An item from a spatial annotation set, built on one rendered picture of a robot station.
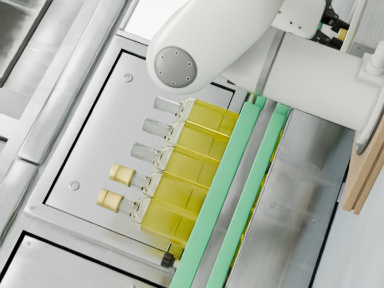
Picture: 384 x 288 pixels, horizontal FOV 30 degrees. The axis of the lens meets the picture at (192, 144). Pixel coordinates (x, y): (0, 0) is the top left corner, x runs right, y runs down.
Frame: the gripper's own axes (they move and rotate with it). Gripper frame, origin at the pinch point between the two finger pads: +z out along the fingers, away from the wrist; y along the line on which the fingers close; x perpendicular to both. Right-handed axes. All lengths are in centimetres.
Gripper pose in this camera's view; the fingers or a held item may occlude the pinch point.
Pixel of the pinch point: (340, 38)
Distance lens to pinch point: 137.1
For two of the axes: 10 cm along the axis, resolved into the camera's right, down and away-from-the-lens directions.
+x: 3.1, -3.4, -8.9
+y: -3.5, 8.3, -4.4
